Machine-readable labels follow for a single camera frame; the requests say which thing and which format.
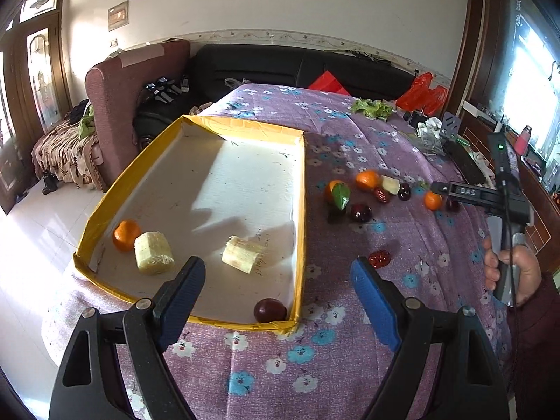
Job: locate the purple floral tablecloth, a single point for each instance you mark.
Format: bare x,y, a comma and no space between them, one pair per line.
393,358

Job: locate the grey metal bracket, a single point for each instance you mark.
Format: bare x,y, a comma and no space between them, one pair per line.
450,124

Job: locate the orange with green leaf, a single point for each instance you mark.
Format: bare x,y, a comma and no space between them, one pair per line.
337,193

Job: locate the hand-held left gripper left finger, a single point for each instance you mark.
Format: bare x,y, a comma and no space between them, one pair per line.
183,297

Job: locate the maroon armchair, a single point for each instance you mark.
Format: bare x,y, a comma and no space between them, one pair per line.
127,96

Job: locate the green lettuce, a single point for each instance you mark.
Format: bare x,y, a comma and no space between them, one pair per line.
372,108

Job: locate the black shoes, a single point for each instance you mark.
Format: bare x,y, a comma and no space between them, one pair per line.
48,181

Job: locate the dark plum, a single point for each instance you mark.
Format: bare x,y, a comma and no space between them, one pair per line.
269,310
361,213
404,191
452,204

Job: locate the pink bottle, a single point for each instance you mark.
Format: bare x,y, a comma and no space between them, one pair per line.
523,140

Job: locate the person's right forearm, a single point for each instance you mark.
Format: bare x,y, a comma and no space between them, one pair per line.
538,358

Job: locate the person's right hand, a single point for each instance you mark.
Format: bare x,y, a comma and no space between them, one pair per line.
529,271

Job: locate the black leather sofa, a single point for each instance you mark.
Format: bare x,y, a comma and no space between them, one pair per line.
262,68

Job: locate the wooden glass door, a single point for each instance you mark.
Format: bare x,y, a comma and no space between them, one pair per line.
35,74

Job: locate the white plastic bag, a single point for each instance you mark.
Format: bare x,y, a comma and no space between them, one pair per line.
236,82

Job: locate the white crumpled cloth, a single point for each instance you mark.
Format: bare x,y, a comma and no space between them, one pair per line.
481,162
428,127

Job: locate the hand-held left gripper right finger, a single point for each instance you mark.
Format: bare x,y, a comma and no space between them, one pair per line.
376,302

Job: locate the brown patterned blanket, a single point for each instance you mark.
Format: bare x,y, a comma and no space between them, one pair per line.
65,157

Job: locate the black flat device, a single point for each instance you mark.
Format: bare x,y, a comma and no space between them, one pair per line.
463,162

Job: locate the black devices on sofa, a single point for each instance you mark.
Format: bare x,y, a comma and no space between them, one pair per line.
164,87

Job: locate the bright window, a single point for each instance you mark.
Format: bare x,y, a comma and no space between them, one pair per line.
529,74

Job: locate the red date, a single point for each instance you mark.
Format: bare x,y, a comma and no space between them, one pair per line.
379,258
381,195

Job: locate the red plastic bag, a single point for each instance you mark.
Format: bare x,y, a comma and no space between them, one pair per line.
422,94

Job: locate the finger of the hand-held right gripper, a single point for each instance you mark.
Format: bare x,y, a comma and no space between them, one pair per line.
463,193

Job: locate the clear plastic packaging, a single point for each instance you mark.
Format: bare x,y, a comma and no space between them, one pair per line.
431,145

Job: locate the large sugarcane piece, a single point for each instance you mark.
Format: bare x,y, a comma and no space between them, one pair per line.
153,253

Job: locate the yellow cardboard tray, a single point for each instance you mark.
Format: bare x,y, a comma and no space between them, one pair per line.
245,183

